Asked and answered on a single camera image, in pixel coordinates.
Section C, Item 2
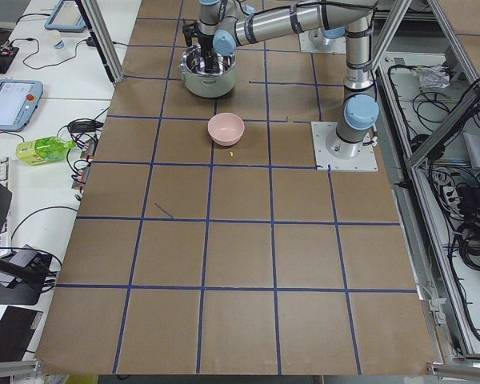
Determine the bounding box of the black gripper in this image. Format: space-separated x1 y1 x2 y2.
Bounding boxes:
182 19 220 72

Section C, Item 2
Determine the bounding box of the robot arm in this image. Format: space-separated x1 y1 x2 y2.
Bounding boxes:
182 1 379 160

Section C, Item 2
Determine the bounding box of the pink bowl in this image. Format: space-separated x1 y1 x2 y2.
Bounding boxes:
207 113 245 146

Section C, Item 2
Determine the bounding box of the far blue teach pendant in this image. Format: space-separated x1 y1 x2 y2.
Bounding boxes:
44 0 86 33

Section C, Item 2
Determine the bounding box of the blue teach pendant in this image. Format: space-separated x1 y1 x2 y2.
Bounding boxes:
44 0 86 33
0 79 43 133

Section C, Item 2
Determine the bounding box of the paper cup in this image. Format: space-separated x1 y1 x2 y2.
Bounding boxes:
48 30 65 50

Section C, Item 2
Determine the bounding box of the green plastic bottle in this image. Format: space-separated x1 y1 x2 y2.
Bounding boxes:
15 136 76 166

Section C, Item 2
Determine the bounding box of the near blue teach pendant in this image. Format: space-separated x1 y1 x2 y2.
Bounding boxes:
0 79 43 133

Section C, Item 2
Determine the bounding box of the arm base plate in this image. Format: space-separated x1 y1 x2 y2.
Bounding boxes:
311 122 378 172
299 28 346 54

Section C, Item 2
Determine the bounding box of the aluminium frame post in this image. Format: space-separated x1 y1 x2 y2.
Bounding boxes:
75 0 124 84

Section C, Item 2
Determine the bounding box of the black camera stand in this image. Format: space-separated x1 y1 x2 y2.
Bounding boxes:
0 248 52 306

